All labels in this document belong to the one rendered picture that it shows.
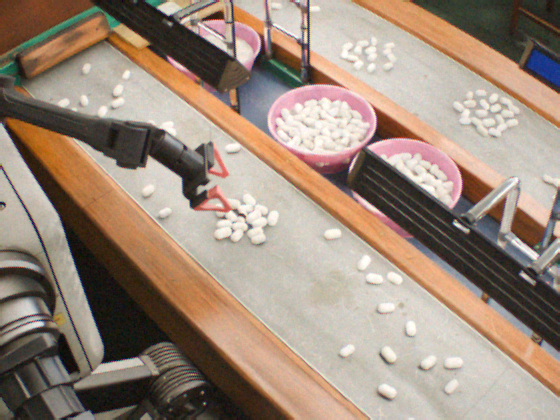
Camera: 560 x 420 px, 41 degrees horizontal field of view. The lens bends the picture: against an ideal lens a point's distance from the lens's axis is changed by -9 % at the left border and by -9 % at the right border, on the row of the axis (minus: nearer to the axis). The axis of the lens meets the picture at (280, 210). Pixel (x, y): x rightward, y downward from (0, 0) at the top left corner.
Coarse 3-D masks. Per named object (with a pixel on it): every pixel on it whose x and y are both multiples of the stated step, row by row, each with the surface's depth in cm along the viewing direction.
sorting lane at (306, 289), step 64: (64, 64) 224; (128, 64) 222; (192, 128) 202; (128, 192) 187; (256, 192) 186; (192, 256) 173; (256, 256) 173; (320, 256) 173; (320, 320) 161; (384, 320) 161; (448, 320) 160; (512, 384) 148
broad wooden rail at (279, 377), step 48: (48, 144) 196; (48, 192) 201; (96, 192) 184; (96, 240) 184; (144, 240) 174; (144, 288) 172; (192, 288) 164; (192, 336) 162; (240, 336) 156; (240, 384) 155; (288, 384) 148
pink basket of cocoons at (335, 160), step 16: (288, 96) 206; (304, 96) 208; (320, 96) 209; (336, 96) 208; (352, 96) 206; (272, 112) 202; (368, 112) 202; (272, 128) 199; (304, 160) 194; (320, 160) 193; (336, 160) 193; (352, 160) 198
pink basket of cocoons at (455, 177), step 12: (384, 144) 193; (396, 144) 194; (408, 144) 193; (420, 144) 192; (432, 156) 192; (444, 156) 189; (444, 168) 190; (456, 168) 186; (456, 180) 185; (456, 192) 183; (384, 216) 176; (396, 228) 180
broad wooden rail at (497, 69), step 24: (360, 0) 239; (384, 0) 238; (408, 24) 229; (432, 24) 229; (456, 48) 220; (480, 48) 221; (480, 72) 214; (504, 72) 213; (528, 96) 206; (552, 96) 206; (552, 120) 201
